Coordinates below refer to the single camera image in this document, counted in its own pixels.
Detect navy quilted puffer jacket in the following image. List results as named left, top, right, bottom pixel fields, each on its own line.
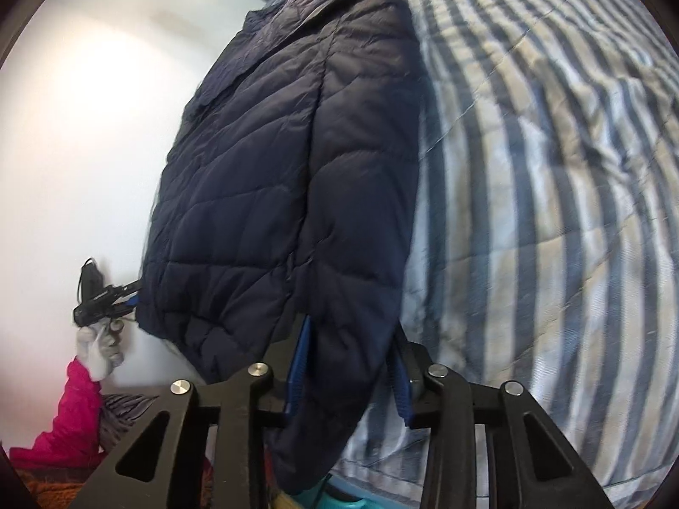
left=136, top=0, right=426, bottom=493

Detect striped blue white bedspread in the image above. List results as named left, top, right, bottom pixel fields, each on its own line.
left=330, top=0, right=679, bottom=507

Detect left hand white glove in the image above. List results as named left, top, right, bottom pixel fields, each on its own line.
left=76, top=319, right=124, bottom=383

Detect pink sleeve forearm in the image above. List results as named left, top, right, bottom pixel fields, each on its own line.
left=9, top=358, right=105, bottom=471

